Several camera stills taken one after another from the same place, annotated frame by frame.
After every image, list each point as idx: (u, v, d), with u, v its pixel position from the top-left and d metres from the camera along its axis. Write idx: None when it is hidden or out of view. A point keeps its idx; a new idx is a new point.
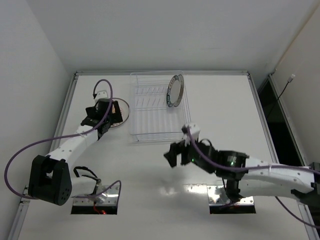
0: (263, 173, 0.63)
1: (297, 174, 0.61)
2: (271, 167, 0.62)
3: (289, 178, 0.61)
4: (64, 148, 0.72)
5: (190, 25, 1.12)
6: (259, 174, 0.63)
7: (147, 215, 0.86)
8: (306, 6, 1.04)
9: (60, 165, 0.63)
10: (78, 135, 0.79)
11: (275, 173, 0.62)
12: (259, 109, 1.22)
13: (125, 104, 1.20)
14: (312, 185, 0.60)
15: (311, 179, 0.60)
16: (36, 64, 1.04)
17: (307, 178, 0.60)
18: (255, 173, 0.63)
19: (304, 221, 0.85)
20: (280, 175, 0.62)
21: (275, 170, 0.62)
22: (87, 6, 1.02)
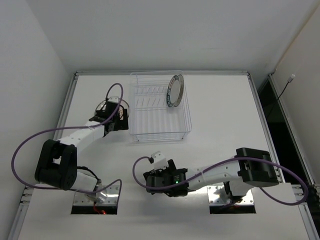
0: (200, 180, 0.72)
1: (225, 168, 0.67)
2: (201, 172, 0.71)
3: (219, 174, 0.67)
4: (74, 136, 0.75)
5: (189, 26, 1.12)
6: (197, 182, 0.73)
7: (147, 215, 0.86)
8: (306, 6, 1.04)
9: (69, 149, 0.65)
10: (87, 127, 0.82)
11: (207, 176, 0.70)
12: (259, 110, 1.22)
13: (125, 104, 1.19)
14: (239, 173, 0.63)
15: (238, 168, 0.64)
16: (36, 65, 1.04)
17: (234, 169, 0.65)
18: (195, 182, 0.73)
19: (304, 220, 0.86)
20: (212, 175, 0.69)
21: (206, 173, 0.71)
22: (87, 6, 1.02)
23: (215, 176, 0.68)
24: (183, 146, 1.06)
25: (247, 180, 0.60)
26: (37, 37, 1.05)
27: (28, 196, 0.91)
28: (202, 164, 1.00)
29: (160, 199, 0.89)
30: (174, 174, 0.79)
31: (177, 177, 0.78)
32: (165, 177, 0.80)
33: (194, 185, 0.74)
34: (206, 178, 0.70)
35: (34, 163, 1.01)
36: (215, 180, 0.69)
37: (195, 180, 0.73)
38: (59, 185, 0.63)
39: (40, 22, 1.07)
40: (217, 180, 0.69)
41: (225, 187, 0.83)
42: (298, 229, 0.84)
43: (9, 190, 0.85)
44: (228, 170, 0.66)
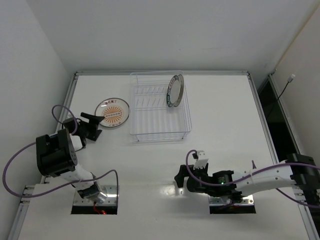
0: (249, 182, 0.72)
1: (276, 171, 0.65)
2: (250, 174, 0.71)
3: (270, 177, 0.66)
4: None
5: (189, 26, 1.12)
6: (246, 184, 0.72)
7: (146, 216, 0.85)
8: (307, 6, 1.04)
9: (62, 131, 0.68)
10: None
11: (256, 179, 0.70)
12: (259, 109, 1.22)
13: (125, 104, 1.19)
14: (291, 177, 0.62)
15: (290, 172, 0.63)
16: (37, 65, 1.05)
17: (286, 172, 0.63)
18: (243, 184, 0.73)
19: (303, 220, 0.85)
20: (262, 178, 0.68)
21: (256, 176, 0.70)
22: (87, 6, 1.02)
23: (265, 179, 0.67)
24: (183, 146, 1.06)
25: (303, 184, 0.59)
26: (37, 38, 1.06)
27: (28, 196, 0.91)
28: None
29: (160, 199, 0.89)
30: (220, 175, 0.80)
31: (223, 177, 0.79)
32: (207, 176, 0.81)
33: (242, 187, 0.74)
34: (255, 181, 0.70)
35: (34, 163, 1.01)
36: (264, 183, 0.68)
37: (243, 182, 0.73)
38: (67, 161, 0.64)
39: (40, 22, 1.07)
40: (267, 183, 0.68)
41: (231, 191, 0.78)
42: (298, 229, 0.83)
43: (9, 190, 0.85)
44: (279, 173, 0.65)
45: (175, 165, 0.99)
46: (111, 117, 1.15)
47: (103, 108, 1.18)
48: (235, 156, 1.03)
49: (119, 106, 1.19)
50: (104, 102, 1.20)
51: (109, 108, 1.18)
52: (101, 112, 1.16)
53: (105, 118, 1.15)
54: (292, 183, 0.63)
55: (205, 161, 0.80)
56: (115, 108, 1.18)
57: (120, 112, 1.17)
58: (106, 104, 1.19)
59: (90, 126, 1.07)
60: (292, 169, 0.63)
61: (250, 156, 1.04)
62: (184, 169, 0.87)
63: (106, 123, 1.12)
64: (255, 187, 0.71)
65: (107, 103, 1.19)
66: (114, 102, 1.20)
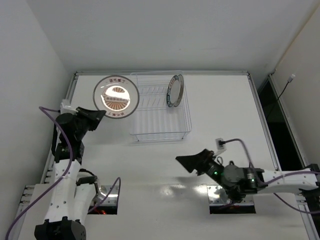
0: (279, 182, 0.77)
1: (304, 177, 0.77)
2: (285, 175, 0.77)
3: (299, 181, 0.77)
4: (55, 202, 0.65)
5: (189, 26, 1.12)
6: (276, 184, 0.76)
7: (147, 216, 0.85)
8: (307, 6, 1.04)
9: (65, 219, 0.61)
10: (62, 178, 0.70)
11: (288, 181, 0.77)
12: (259, 109, 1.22)
13: (132, 86, 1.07)
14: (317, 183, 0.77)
15: (315, 179, 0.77)
16: (36, 65, 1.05)
17: (311, 179, 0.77)
18: (274, 184, 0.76)
19: (304, 221, 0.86)
20: (292, 180, 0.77)
21: (287, 178, 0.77)
22: (87, 6, 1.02)
23: (294, 181, 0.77)
24: (183, 146, 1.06)
25: None
26: (36, 38, 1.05)
27: (28, 196, 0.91)
28: None
29: (160, 199, 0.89)
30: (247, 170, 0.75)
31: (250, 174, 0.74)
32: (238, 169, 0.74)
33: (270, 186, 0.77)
34: (287, 182, 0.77)
35: (34, 163, 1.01)
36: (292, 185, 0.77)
37: (274, 182, 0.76)
38: None
39: (40, 22, 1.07)
40: (294, 185, 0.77)
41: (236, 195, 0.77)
42: (298, 229, 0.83)
43: (10, 190, 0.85)
44: (306, 179, 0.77)
45: (175, 166, 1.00)
46: (113, 101, 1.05)
47: (107, 87, 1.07)
48: (235, 156, 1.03)
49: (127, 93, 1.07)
50: (107, 78, 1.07)
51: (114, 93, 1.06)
52: (103, 93, 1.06)
53: (107, 101, 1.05)
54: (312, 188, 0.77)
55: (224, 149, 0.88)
56: (119, 91, 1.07)
57: (125, 97, 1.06)
58: (109, 83, 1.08)
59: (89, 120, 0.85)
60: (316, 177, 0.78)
61: (250, 156, 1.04)
62: (207, 152, 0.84)
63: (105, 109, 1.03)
64: (278, 187, 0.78)
65: (111, 81, 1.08)
66: (120, 81, 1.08)
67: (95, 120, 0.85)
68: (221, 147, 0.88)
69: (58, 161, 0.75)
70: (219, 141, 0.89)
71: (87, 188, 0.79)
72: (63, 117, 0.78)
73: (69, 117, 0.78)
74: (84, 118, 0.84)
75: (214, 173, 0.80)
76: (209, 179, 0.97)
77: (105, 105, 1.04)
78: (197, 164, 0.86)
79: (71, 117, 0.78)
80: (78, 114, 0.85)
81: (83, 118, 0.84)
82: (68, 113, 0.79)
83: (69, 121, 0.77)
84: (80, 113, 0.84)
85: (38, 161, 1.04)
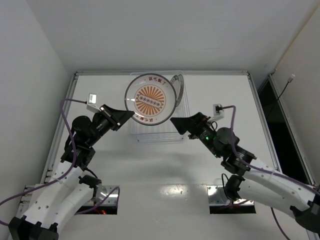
0: (263, 175, 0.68)
1: (298, 188, 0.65)
2: (273, 173, 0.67)
3: (288, 187, 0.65)
4: (41, 204, 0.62)
5: (189, 25, 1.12)
6: (259, 176, 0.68)
7: (146, 216, 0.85)
8: (306, 6, 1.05)
9: (36, 227, 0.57)
10: (56, 181, 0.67)
11: (275, 180, 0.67)
12: (259, 109, 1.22)
13: (172, 93, 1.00)
14: (309, 203, 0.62)
15: (310, 198, 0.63)
16: (36, 65, 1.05)
17: (306, 196, 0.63)
18: (257, 174, 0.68)
19: None
20: (280, 183, 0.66)
21: (276, 177, 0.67)
22: (86, 6, 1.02)
23: (282, 186, 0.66)
24: (183, 146, 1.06)
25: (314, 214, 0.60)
26: (36, 37, 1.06)
27: (28, 196, 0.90)
28: (202, 164, 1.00)
29: (160, 199, 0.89)
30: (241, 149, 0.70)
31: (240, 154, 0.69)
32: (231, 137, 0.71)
33: (252, 176, 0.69)
34: (272, 181, 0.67)
35: (34, 164, 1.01)
36: (277, 188, 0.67)
37: (258, 173, 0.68)
38: None
39: (40, 22, 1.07)
40: (280, 189, 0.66)
41: (233, 190, 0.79)
42: (298, 229, 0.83)
43: (9, 190, 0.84)
44: (299, 192, 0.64)
45: (175, 165, 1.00)
46: (146, 103, 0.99)
47: (144, 85, 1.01)
48: None
49: (165, 96, 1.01)
50: (147, 76, 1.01)
51: (150, 94, 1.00)
52: (138, 91, 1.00)
53: (140, 101, 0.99)
54: (303, 210, 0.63)
55: (217, 115, 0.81)
56: (156, 94, 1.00)
57: (161, 102, 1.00)
58: (148, 81, 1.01)
59: (110, 122, 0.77)
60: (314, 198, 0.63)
61: None
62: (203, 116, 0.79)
63: (135, 109, 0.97)
64: (262, 182, 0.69)
65: (151, 79, 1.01)
66: (160, 83, 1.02)
67: (116, 124, 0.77)
68: (217, 113, 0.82)
69: (63, 162, 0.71)
70: (215, 105, 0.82)
71: (85, 189, 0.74)
72: (82, 120, 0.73)
73: (85, 122, 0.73)
74: (105, 120, 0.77)
75: (205, 137, 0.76)
76: (208, 178, 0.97)
77: (137, 105, 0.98)
78: (189, 128, 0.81)
79: (87, 124, 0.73)
80: (100, 114, 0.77)
81: (104, 120, 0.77)
82: (85, 118, 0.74)
83: (84, 129, 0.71)
84: (103, 113, 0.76)
85: (38, 161, 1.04)
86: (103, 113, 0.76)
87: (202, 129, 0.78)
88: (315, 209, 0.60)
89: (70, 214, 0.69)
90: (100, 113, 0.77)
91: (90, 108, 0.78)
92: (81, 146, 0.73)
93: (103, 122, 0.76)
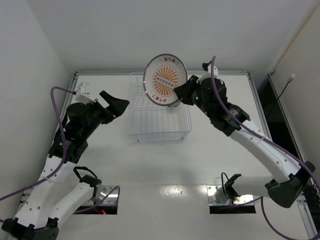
0: (253, 139, 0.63)
1: (284, 160, 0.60)
2: (264, 138, 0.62)
3: (273, 156, 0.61)
4: (32, 206, 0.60)
5: (189, 25, 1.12)
6: (248, 138, 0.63)
7: (146, 216, 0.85)
8: (306, 6, 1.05)
9: (31, 229, 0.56)
10: (44, 179, 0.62)
11: (263, 146, 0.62)
12: (260, 109, 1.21)
13: (185, 73, 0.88)
14: (290, 176, 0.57)
15: (293, 172, 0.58)
16: (36, 65, 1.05)
17: (289, 169, 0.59)
18: (245, 135, 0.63)
19: (304, 220, 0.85)
20: (267, 150, 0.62)
21: (265, 143, 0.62)
22: (86, 7, 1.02)
23: (269, 153, 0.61)
24: (183, 146, 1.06)
25: (292, 187, 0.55)
26: (36, 38, 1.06)
27: (28, 196, 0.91)
28: (202, 164, 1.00)
29: (160, 199, 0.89)
30: (234, 107, 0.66)
31: (232, 112, 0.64)
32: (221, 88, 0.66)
33: (239, 136, 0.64)
34: (260, 145, 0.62)
35: (34, 163, 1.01)
36: (262, 154, 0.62)
37: (246, 134, 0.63)
38: None
39: (39, 22, 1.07)
40: (265, 156, 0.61)
41: (229, 187, 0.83)
42: (299, 229, 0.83)
43: (9, 190, 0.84)
44: (284, 163, 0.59)
45: (174, 166, 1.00)
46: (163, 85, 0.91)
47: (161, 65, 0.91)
48: (235, 156, 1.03)
49: (179, 75, 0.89)
50: (163, 56, 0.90)
51: (165, 73, 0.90)
52: (155, 71, 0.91)
53: (156, 81, 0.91)
54: (281, 182, 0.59)
55: (208, 72, 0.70)
56: (173, 74, 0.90)
57: (176, 82, 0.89)
58: (164, 61, 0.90)
59: (103, 113, 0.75)
60: (297, 173, 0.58)
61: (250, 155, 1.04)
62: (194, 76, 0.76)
63: (149, 89, 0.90)
64: (248, 146, 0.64)
65: (166, 59, 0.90)
66: (175, 62, 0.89)
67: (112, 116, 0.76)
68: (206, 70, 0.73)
69: (51, 157, 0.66)
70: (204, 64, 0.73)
71: (85, 188, 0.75)
72: (76, 108, 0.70)
73: (81, 110, 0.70)
74: (96, 111, 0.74)
75: (195, 98, 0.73)
76: (208, 178, 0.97)
77: (152, 86, 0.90)
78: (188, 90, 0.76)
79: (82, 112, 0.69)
80: (92, 105, 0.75)
81: (98, 110, 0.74)
82: (76, 105, 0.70)
83: (79, 117, 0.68)
84: (96, 104, 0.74)
85: (38, 161, 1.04)
86: (97, 103, 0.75)
87: (193, 90, 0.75)
88: (295, 183, 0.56)
89: (69, 214, 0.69)
90: (92, 103, 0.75)
91: (79, 98, 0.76)
92: (73, 137, 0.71)
93: (96, 113, 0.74)
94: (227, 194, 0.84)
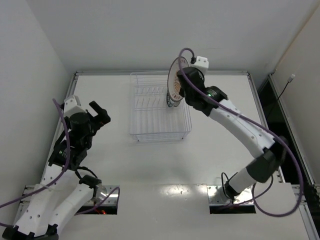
0: (229, 116, 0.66)
1: (258, 134, 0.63)
2: (239, 114, 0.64)
3: (249, 131, 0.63)
4: (32, 213, 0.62)
5: (189, 25, 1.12)
6: (225, 115, 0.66)
7: (146, 216, 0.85)
8: (306, 6, 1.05)
9: (31, 236, 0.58)
10: (44, 188, 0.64)
11: (239, 122, 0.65)
12: (260, 109, 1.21)
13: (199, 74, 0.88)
14: (264, 149, 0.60)
15: (267, 145, 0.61)
16: (36, 64, 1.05)
17: (264, 142, 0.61)
18: (223, 113, 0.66)
19: (304, 220, 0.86)
20: (243, 126, 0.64)
21: (241, 120, 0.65)
22: (87, 6, 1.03)
23: (245, 129, 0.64)
24: (183, 146, 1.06)
25: (265, 160, 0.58)
26: (36, 37, 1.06)
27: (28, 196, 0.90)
28: (202, 164, 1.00)
29: (161, 199, 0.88)
30: (211, 89, 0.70)
31: (211, 93, 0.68)
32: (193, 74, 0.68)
33: (218, 115, 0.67)
34: (236, 122, 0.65)
35: (33, 163, 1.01)
36: (239, 130, 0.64)
37: (223, 112, 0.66)
38: None
39: (40, 22, 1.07)
40: (241, 133, 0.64)
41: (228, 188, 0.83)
42: (299, 229, 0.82)
43: (9, 191, 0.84)
44: (258, 138, 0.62)
45: (174, 166, 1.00)
46: None
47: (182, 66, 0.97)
48: (235, 157, 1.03)
49: None
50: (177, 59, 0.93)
51: None
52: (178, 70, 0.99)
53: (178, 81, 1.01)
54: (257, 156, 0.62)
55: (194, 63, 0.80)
56: None
57: None
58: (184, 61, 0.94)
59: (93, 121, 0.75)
60: (270, 147, 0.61)
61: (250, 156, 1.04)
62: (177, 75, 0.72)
63: (170, 85, 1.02)
64: (226, 124, 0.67)
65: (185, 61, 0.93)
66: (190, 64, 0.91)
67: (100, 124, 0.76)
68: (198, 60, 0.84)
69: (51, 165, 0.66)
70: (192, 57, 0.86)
71: (85, 189, 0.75)
72: (79, 116, 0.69)
73: (83, 118, 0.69)
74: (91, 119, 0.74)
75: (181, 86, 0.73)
76: (208, 178, 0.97)
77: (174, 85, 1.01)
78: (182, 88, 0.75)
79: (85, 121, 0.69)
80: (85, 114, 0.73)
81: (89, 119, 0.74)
82: (76, 115, 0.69)
83: (82, 126, 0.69)
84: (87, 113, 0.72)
85: (38, 161, 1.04)
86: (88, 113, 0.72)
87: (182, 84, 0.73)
88: (268, 155, 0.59)
89: (69, 214, 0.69)
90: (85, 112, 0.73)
91: (72, 111, 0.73)
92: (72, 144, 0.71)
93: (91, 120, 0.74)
94: (226, 194, 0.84)
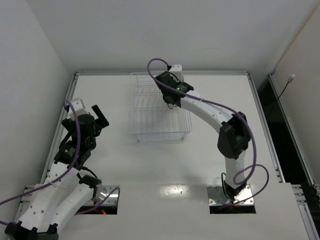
0: (194, 102, 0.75)
1: (218, 112, 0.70)
2: (201, 99, 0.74)
3: (210, 111, 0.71)
4: (36, 209, 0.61)
5: (189, 25, 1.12)
6: (190, 102, 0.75)
7: (145, 216, 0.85)
8: (306, 6, 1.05)
9: (34, 232, 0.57)
10: (49, 184, 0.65)
11: (202, 106, 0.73)
12: (260, 110, 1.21)
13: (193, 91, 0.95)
14: (222, 123, 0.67)
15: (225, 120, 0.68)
16: (36, 64, 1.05)
17: (222, 118, 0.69)
18: (188, 100, 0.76)
19: (304, 220, 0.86)
20: (205, 108, 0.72)
21: (204, 103, 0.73)
22: (87, 6, 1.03)
23: (206, 110, 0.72)
24: (183, 146, 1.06)
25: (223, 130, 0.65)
26: (36, 37, 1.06)
27: (28, 196, 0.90)
28: (202, 164, 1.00)
29: (161, 199, 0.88)
30: (182, 85, 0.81)
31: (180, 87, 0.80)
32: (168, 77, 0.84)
33: (186, 103, 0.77)
34: (200, 106, 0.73)
35: (33, 163, 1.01)
36: (203, 112, 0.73)
37: (190, 100, 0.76)
38: None
39: (40, 22, 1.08)
40: (205, 114, 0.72)
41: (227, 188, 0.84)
42: (299, 229, 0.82)
43: (9, 190, 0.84)
44: (218, 115, 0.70)
45: (174, 165, 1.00)
46: None
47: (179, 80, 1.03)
48: None
49: None
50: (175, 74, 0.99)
51: None
52: None
53: None
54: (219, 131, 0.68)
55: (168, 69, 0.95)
56: None
57: None
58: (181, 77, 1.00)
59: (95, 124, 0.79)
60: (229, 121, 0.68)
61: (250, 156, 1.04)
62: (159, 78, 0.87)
63: None
64: (194, 110, 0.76)
65: None
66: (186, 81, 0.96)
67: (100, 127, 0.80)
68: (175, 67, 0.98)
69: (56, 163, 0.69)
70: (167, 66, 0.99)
71: (85, 189, 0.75)
72: (85, 118, 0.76)
73: (89, 119, 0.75)
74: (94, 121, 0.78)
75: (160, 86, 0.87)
76: (208, 178, 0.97)
77: None
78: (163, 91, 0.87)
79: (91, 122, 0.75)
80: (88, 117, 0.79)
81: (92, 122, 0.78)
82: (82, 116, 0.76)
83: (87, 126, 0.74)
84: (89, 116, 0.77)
85: (38, 161, 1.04)
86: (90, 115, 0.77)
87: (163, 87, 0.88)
88: (226, 127, 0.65)
89: (69, 214, 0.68)
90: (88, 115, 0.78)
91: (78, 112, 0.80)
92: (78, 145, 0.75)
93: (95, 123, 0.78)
94: (226, 194, 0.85)
